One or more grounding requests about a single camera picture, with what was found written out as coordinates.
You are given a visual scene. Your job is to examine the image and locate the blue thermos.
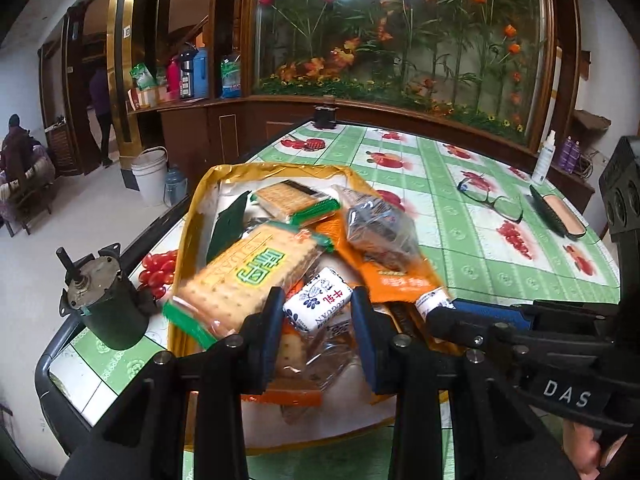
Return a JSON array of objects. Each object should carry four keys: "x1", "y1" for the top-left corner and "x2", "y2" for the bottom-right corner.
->
[{"x1": 192, "y1": 47, "x2": 210, "y2": 100}]

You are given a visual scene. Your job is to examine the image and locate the wooden chair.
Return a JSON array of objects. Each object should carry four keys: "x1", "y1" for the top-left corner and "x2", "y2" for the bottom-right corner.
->
[{"x1": 0, "y1": 160, "x2": 56, "y2": 238}]

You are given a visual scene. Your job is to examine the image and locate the clear cracker packet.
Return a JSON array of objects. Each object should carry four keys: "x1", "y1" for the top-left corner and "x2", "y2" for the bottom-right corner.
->
[{"x1": 277, "y1": 305, "x2": 361, "y2": 391}]

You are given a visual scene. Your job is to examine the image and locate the white plastic bucket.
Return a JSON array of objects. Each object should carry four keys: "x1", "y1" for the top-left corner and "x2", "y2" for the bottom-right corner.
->
[{"x1": 131, "y1": 146, "x2": 168, "y2": 207}]

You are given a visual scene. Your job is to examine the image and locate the artificial flower display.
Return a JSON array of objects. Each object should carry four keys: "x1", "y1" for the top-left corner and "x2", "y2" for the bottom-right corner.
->
[{"x1": 250, "y1": 0, "x2": 551, "y2": 143}]

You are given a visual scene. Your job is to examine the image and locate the white blue print candy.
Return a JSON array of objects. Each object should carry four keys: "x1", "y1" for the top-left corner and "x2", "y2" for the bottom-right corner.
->
[
  {"x1": 414, "y1": 287, "x2": 456, "y2": 318},
  {"x1": 282, "y1": 267, "x2": 355, "y2": 333}
]

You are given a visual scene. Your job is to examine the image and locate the green fruit print tablecloth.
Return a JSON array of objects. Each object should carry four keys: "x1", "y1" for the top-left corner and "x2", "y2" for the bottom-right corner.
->
[{"x1": 47, "y1": 122, "x2": 621, "y2": 480}]

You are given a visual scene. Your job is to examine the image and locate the small green cracker packet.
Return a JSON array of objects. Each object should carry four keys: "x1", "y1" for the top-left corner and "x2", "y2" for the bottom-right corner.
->
[{"x1": 252, "y1": 179, "x2": 341, "y2": 226}]

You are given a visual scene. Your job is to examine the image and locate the green snack bag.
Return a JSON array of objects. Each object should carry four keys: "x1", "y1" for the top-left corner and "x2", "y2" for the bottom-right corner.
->
[{"x1": 130, "y1": 62, "x2": 157, "y2": 92}]

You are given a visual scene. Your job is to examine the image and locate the person's right hand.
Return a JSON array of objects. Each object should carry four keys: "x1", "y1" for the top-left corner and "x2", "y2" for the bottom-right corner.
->
[{"x1": 561, "y1": 417, "x2": 608, "y2": 480}]

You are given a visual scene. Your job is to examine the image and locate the clear dark snack packet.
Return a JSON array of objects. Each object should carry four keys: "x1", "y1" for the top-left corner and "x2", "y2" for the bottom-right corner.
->
[{"x1": 332, "y1": 185, "x2": 421, "y2": 271}]

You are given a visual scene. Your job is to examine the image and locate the orange white carton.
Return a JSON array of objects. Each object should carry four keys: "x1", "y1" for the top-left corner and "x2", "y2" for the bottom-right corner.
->
[{"x1": 131, "y1": 87, "x2": 161, "y2": 110}]

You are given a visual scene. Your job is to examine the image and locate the dark green snack packet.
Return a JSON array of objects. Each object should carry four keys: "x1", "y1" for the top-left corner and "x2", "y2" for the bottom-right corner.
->
[{"x1": 206, "y1": 190, "x2": 251, "y2": 266}]

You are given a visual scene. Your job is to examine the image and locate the yellow-rimmed white tray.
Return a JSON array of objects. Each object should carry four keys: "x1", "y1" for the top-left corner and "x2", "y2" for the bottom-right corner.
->
[{"x1": 167, "y1": 162, "x2": 451, "y2": 456}]

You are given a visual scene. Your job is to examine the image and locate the black thermos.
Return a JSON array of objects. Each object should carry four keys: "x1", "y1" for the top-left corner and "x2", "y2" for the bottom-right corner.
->
[{"x1": 178, "y1": 44, "x2": 196, "y2": 101}]

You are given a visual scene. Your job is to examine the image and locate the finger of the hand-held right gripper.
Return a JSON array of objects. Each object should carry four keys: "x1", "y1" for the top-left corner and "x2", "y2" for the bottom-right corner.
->
[
  {"x1": 424, "y1": 306, "x2": 547, "y2": 385},
  {"x1": 452, "y1": 298, "x2": 621, "y2": 347}
]

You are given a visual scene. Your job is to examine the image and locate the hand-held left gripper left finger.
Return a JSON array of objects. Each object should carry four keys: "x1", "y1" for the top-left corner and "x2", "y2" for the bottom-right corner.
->
[{"x1": 60, "y1": 286, "x2": 286, "y2": 480}]

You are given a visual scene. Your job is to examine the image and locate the large green cracker packet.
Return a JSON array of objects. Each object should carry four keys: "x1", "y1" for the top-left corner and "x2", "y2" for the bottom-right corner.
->
[{"x1": 162, "y1": 222, "x2": 335, "y2": 351}]

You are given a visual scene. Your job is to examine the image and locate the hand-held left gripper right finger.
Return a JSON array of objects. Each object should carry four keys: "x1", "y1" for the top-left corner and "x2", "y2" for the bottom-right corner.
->
[{"x1": 350, "y1": 287, "x2": 571, "y2": 480}]

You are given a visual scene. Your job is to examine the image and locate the blue green bag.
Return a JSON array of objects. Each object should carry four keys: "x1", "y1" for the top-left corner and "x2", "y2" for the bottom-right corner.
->
[{"x1": 220, "y1": 55, "x2": 243, "y2": 100}]

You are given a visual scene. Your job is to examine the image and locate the grey green electric motor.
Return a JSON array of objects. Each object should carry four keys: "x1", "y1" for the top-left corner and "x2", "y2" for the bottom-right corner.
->
[{"x1": 56, "y1": 242, "x2": 161, "y2": 352}]

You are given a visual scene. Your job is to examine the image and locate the white spray bottle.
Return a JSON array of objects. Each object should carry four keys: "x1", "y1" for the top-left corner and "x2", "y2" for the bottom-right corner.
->
[{"x1": 531, "y1": 130, "x2": 557, "y2": 186}]

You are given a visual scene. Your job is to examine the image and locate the small black holder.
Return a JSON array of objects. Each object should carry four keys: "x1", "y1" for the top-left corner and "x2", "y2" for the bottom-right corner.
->
[{"x1": 312, "y1": 102, "x2": 338, "y2": 130}]

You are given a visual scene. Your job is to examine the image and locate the blue water jug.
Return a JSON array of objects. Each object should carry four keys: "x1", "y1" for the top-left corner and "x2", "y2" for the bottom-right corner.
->
[{"x1": 164, "y1": 164, "x2": 190, "y2": 207}]

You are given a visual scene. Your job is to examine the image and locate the black eyeglasses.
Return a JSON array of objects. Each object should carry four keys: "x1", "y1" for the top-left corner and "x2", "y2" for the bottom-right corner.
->
[{"x1": 457, "y1": 172, "x2": 524, "y2": 225}]

